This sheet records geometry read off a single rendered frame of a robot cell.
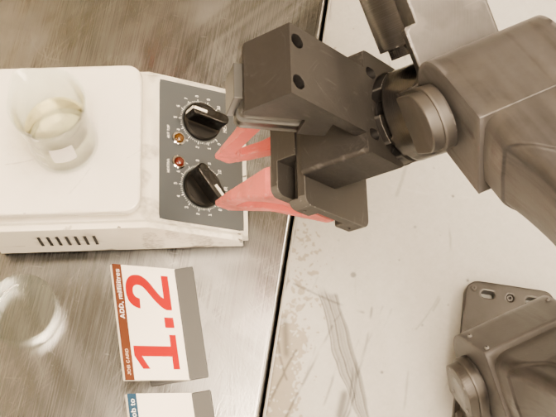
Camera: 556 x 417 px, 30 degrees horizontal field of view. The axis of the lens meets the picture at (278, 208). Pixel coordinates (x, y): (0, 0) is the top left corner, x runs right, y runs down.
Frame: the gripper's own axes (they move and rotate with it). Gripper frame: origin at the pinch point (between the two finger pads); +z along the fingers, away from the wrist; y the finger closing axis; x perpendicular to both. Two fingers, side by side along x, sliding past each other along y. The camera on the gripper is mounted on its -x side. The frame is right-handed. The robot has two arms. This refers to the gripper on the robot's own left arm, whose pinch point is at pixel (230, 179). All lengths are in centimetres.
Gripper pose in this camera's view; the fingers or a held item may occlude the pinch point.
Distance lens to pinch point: 71.8
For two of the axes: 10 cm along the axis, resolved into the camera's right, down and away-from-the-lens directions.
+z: -7.6, 2.4, 6.0
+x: 6.5, 2.5, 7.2
